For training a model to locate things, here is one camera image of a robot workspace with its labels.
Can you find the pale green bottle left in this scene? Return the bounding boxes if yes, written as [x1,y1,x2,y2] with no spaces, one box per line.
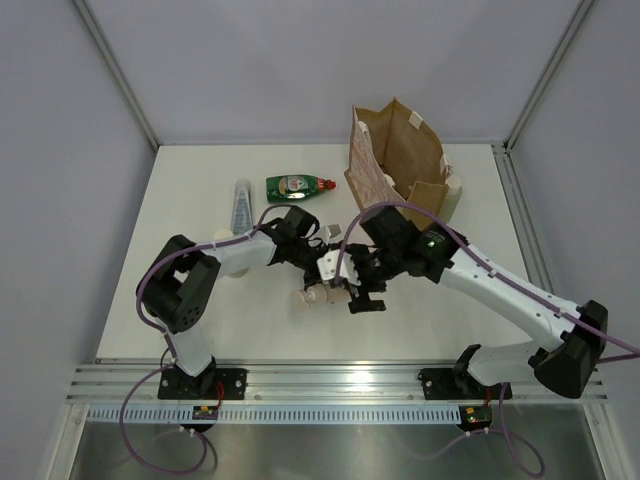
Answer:
[213,229,249,278]

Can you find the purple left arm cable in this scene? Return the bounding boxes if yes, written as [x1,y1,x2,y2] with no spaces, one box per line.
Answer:
[118,203,301,474]

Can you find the aluminium front rail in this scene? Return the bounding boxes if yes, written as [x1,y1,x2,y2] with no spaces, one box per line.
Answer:
[64,362,609,405]

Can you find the aluminium left corner post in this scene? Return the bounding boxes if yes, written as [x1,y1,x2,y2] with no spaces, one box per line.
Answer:
[69,0,161,153]

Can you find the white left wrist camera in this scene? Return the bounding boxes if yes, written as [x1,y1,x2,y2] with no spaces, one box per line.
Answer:
[318,224,341,243]

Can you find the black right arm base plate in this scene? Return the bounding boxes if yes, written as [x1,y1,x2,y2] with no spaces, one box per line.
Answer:
[417,367,504,401]

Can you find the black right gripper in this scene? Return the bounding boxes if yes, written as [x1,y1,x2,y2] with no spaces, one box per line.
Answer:
[347,242,405,313]

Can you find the aluminium right corner post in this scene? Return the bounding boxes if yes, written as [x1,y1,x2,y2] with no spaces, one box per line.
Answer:
[503,0,598,153]

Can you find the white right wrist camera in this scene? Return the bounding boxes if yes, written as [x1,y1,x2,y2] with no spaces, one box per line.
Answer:
[316,250,361,286]

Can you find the brown canvas bag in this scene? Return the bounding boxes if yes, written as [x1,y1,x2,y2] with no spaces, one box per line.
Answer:
[344,99,453,220]

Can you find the aluminium rail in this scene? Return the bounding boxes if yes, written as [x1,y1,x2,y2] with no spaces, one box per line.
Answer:
[64,362,609,405]
[490,144,555,293]

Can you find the green dish soap bottle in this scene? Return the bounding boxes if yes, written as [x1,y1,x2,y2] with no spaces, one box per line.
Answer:
[265,174,337,204]

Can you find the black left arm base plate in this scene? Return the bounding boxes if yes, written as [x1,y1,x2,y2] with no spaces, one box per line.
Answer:
[157,367,248,400]

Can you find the beige pump lotion bottle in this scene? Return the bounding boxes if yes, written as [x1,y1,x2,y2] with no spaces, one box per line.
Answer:
[291,284,350,310]

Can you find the white slotted cable duct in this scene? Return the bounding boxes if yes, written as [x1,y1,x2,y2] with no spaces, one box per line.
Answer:
[87,404,462,425]

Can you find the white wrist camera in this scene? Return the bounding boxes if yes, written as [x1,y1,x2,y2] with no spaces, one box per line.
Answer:
[318,224,341,243]
[316,250,361,286]

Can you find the pale green bottle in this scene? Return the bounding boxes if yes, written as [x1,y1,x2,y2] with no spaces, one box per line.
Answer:
[440,174,463,222]
[213,229,249,278]

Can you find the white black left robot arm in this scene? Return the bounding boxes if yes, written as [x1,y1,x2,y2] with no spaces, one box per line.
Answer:
[135,204,328,401]

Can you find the silver toothpaste tube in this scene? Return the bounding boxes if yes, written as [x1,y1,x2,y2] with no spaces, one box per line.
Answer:
[231,179,254,236]

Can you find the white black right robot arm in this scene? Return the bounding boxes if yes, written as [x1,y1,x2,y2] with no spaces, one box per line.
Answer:
[339,202,608,399]

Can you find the aluminium corner post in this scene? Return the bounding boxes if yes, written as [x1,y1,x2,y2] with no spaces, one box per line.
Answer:
[503,0,598,153]
[69,0,161,153]

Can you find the pale green bottle right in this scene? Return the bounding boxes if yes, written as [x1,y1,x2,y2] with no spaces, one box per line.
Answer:
[440,174,463,222]

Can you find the aluminium right side rail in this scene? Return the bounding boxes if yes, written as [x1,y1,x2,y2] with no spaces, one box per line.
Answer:
[490,144,555,293]

